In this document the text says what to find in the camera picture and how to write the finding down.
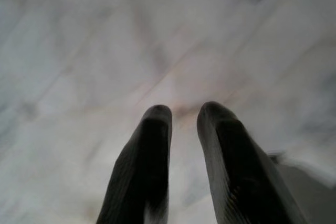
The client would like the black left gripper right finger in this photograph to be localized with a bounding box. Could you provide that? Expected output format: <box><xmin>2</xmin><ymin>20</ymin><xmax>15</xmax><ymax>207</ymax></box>
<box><xmin>197</xmin><ymin>101</ymin><xmax>308</xmax><ymax>224</ymax></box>

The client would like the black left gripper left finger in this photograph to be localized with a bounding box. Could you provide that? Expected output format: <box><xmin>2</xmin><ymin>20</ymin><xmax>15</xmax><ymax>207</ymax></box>
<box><xmin>96</xmin><ymin>104</ymin><xmax>173</xmax><ymax>224</ymax></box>

